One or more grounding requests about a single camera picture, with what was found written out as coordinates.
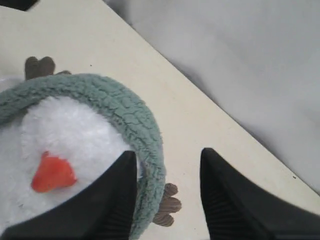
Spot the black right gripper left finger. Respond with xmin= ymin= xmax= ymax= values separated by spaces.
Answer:
xmin=0 ymin=150 xmax=137 ymax=240

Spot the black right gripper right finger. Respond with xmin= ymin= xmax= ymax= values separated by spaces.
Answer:
xmin=200 ymin=148 xmax=320 ymax=240

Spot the green knitted scarf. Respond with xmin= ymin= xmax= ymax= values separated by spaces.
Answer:
xmin=0 ymin=73 xmax=166 ymax=240

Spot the white plush snowman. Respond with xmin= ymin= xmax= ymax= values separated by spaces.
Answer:
xmin=0 ymin=56 xmax=182 ymax=230

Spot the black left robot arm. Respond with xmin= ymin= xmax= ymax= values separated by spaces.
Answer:
xmin=0 ymin=0 xmax=39 ymax=12

